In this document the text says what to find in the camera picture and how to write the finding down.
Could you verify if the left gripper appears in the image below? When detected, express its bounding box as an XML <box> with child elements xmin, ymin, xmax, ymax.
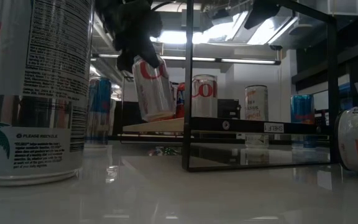
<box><xmin>94</xmin><ymin>0</ymin><xmax>164</xmax><ymax>74</ymax></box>

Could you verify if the silver Diet Coke can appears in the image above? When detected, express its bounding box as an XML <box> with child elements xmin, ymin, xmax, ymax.
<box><xmin>132</xmin><ymin>55</ymin><xmax>177</xmax><ymax>123</ymax></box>
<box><xmin>192</xmin><ymin>74</ymin><xmax>219</xmax><ymax>119</ymax></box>

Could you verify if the orange Fanta soda can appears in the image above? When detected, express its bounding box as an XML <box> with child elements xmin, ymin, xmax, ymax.
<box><xmin>174</xmin><ymin>82</ymin><xmax>186</xmax><ymax>119</ymax></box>

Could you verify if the silver slim beverage can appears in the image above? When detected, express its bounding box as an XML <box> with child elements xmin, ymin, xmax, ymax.
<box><xmin>335</xmin><ymin>105</ymin><xmax>358</xmax><ymax>175</ymax></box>

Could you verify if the bright ceiling light panel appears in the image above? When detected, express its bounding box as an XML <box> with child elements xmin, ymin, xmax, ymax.
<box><xmin>149</xmin><ymin>12</ymin><xmax>298</xmax><ymax>45</ymax></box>

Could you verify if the long ceiling tube light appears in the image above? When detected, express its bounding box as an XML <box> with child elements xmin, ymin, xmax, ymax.
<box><xmin>93</xmin><ymin>53</ymin><xmax>282</xmax><ymax>65</ymax></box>

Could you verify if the black partition screen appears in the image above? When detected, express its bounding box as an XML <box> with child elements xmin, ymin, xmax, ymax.
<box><xmin>112</xmin><ymin>101</ymin><xmax>144</xmax><ymax>136</ymax></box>

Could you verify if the blue silver Red Bull can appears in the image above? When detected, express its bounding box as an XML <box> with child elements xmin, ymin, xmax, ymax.
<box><xmin>85</xmin><ymin>77</ymin><xmax>113</xmax><ymax>147</ymax></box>

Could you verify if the white ceiling box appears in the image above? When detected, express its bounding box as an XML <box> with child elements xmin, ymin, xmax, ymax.
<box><xmin>326</xmin><ymin>0</ymin><xmax>358</xmax><ymax>16</ymax></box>

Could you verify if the black box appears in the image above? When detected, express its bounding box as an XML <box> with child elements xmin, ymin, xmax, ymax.
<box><xmin>218</xmin><ymin>98</ymin><xmax>241</xmax><ymax>119</ymax></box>

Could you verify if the white palm-print Celsius can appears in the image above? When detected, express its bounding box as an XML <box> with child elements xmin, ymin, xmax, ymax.
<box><xmin>0</xmin><ymin>0</ymin><xmax>96</xmax><ymax>187</ymax></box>

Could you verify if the wooden shelf black metal frame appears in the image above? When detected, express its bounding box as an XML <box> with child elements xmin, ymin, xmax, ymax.
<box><xmin>120</xmin><ymin>0</ymin><xmax>338</xmax><ymax>172</ymax></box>

